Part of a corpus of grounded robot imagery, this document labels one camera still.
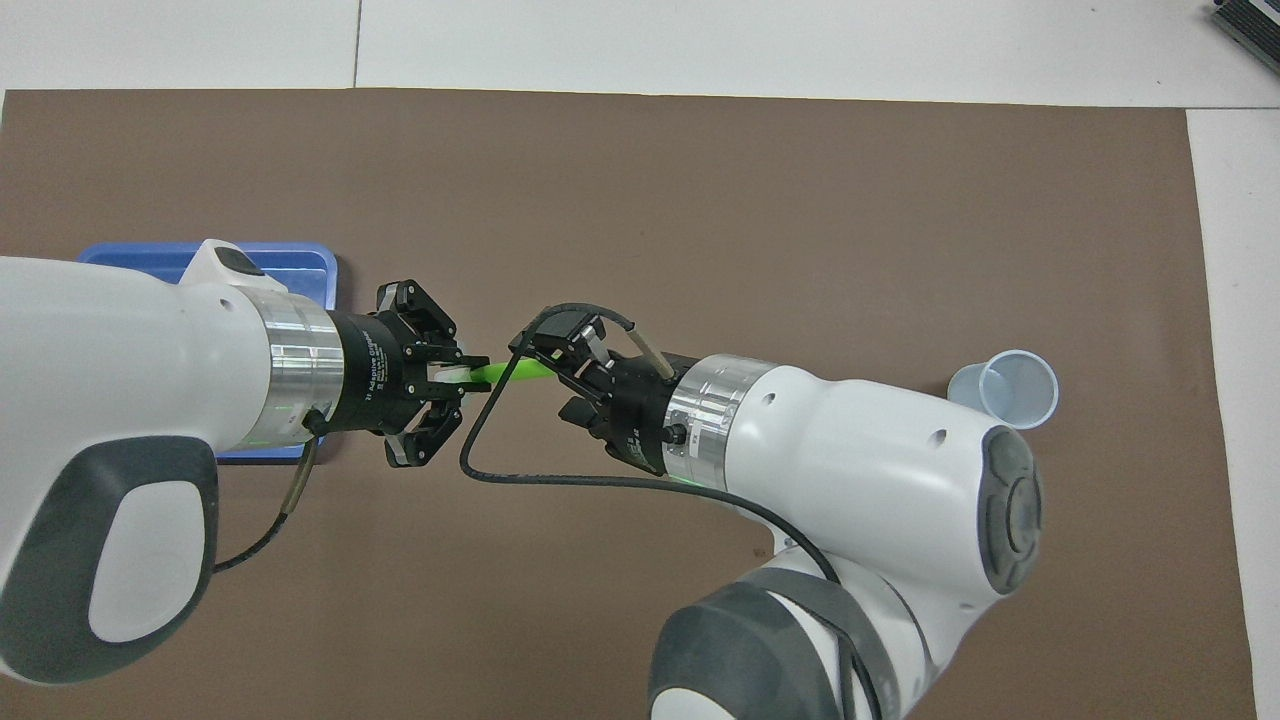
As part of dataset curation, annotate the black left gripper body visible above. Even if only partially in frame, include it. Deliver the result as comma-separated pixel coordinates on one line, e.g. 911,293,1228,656
335,312,431,433

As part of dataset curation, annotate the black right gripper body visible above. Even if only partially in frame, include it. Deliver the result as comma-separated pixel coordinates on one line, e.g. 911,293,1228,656
585,355,691,476

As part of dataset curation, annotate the green pen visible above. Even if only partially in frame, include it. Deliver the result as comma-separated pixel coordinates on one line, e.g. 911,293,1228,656
430,358,556,391

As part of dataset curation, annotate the blue plastic tray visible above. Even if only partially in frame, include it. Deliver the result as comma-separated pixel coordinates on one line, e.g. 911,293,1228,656
78,242,339,463

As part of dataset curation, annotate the brown table mat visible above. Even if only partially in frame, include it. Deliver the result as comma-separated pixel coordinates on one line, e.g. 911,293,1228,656
0,88,1259,720

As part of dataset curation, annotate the translucent plastic cup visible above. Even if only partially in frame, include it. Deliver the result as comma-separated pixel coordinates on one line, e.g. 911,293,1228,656
946,349,1060,431

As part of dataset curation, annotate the grey striped device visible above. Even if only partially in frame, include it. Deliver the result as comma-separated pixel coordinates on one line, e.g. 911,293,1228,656
1210,0,1280,73

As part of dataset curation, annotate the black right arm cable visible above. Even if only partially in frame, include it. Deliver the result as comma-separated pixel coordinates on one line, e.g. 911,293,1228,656
459,303,886,720

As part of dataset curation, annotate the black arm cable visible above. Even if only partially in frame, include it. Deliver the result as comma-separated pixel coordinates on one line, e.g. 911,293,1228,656
459,303,886,720
212,410,326,574

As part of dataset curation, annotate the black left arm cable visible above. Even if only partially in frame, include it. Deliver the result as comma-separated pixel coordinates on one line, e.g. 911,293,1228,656
212,410,326,574

